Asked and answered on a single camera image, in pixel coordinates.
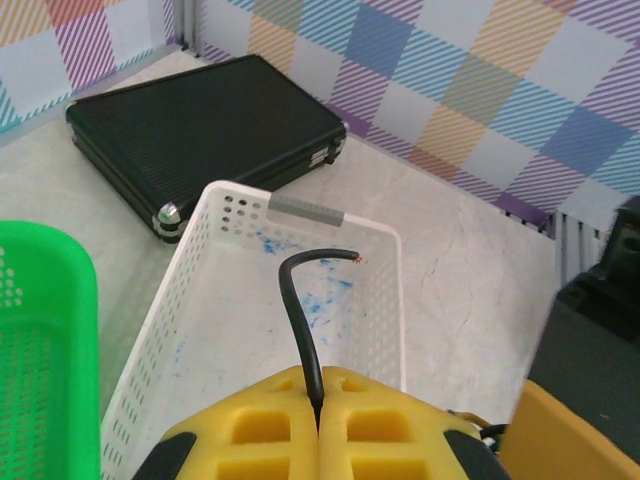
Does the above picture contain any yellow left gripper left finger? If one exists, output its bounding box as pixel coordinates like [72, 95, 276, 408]
[132, 366, 321, 480]

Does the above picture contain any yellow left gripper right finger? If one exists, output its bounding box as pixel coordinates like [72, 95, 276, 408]
[319, 366, 511, 480]

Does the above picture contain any black cable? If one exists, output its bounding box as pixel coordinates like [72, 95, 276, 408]
[277, 248, 370, 424]

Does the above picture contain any white perforated plastic basket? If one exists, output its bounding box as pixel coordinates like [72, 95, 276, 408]
[99, 180, 405, 480]

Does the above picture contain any green plastic basket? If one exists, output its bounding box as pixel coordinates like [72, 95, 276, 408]
[0, 219, 101, 480]

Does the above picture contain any black ribbed case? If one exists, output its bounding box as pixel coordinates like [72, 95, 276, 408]
[65, 53, 350, 245]

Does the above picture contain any aluminium floor rail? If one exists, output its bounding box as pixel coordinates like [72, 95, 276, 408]
[502, 207, 609, 281]

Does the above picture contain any aluminium frame post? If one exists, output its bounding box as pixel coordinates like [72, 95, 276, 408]
[167, 0, 204, 59]

